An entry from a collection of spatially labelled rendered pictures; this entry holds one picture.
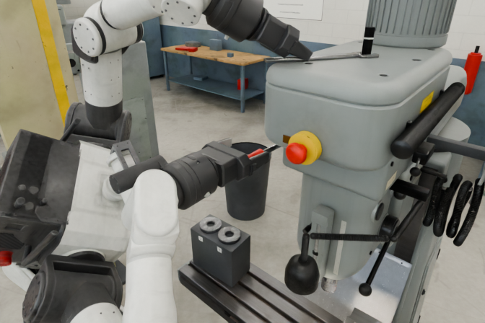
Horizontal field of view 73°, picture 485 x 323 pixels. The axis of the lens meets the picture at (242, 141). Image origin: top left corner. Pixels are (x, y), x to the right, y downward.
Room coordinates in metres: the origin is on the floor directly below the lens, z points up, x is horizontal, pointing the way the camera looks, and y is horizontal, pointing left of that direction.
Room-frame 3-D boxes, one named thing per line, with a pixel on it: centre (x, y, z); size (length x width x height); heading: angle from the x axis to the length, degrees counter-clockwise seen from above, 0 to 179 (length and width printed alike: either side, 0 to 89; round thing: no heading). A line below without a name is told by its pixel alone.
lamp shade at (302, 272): (0.50, -0.13, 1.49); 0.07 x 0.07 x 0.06
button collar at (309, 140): (0.53, -0.11, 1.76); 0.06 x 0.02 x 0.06; 50
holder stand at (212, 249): (1.03, 0.09, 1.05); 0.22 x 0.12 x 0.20; 52
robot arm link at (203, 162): (0.55, 0.07, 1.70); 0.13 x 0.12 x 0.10; 49
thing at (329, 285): (0.71, -0.26, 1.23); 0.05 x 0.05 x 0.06
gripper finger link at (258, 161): (0.59, -0.04, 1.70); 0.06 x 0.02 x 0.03; 139
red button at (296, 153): (0.51, -0.10, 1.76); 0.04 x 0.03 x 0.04; 50
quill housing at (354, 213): (0.71, -0.27, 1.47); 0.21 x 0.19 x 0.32; 50
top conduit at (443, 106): (0.64, -0.40, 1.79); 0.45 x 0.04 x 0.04; 140
